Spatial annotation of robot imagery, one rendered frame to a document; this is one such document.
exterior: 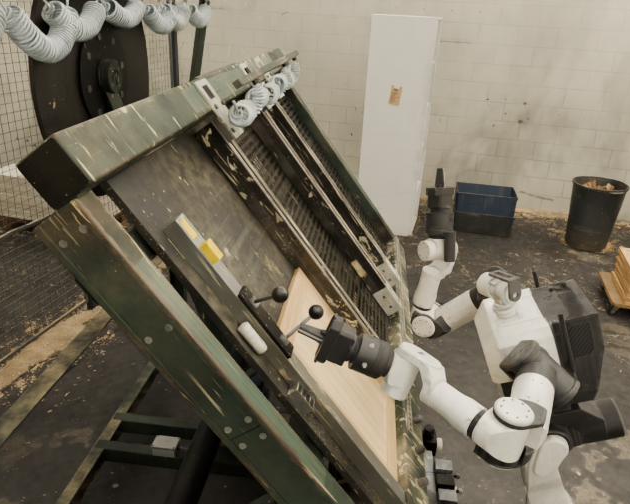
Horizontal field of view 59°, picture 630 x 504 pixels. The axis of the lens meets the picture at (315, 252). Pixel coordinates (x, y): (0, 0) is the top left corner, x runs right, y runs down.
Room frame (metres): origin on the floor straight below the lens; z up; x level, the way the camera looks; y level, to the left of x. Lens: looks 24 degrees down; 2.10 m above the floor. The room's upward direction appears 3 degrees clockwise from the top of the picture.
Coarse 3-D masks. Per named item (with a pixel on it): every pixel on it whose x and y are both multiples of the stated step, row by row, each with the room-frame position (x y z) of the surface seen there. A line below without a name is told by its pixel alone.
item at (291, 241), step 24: (216, 96) 1.70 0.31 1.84; (216, 120) 1.64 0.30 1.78; (216, 144) 1.63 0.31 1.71; (240, 168) 1.63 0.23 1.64; (240, 192) 1.63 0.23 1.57; (264, 192) 1.62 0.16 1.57; (264, 216) 1.62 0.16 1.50; (288, 216) 1.66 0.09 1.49; (288, 240) 1.61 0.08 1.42; (312, 264) 1.61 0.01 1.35; (336, 288) 1.61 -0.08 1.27; (336, 312) 1.60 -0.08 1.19
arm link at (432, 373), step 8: (400, 344) 1.10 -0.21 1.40; (408, 344) 1.11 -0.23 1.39; (400, 352) 1.08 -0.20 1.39; (408, 352) 1.06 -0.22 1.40; (416, 352) 1.07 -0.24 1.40; (424, 352) 1.09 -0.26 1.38; (408, 360) 1.05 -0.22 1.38; (416, 360) 1.04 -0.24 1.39; (424, 360) 1.04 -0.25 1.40; (432, 360) 1.05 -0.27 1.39; (424, 368) 1.02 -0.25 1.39; (432, 368) 1.02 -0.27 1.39; (440, 368) 1.04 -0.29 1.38; (424, 376) 1.01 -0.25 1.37; (432, 376) 1.01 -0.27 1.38; (440, 376) 1.02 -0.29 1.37; (424, 384) 1.00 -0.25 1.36; (432, 384) 1.00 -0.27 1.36; (424, 392) 1.00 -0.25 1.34; (424, 400) 0.99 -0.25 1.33
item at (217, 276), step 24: (192, 240) 1.14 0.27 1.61; (192, 264) 1.14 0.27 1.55; (216, 264) 1.16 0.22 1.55; (216, 288) 1.13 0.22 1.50; (240, 288) 1.17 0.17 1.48; (240, 312) 1.13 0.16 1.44; (264, 336) 1.12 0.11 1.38; (288, 360) 1.12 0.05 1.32; (312, 384) 1.13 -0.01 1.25; (336, 408) 1.15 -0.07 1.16; (336, 432) 1.11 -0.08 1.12; (360, 456) 1.10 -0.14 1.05; (384, 480) 1.10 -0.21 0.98
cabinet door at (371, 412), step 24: (312, 288) 1.58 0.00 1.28; (288, 312) 1.33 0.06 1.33; (312, 360) 1.27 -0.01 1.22; (336, 384) 1.29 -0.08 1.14; (360, 384) 1.41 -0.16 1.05; (360, 408) 1.31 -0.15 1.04; (384, 408) 1.44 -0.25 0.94; (360, 432) 1.20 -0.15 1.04; (384, 432) 1.33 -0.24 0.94; (384, 456) 1.23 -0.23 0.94
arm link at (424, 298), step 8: (424, 280) 1.66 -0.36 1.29; (424, 288) 1.65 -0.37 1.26; (432, 288) 1.65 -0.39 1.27; (416, 296) 1.67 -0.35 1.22; (424, 296) 1.65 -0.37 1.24; (432, 296) 1.65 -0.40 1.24; (416, 304) 1.66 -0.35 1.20; (424, 304) 1.65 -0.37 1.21; (432, 304) 1.66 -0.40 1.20; (416, 312) 1.64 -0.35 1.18; (424, 312) 1.64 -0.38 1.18; (432, 312) 1.65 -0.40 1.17
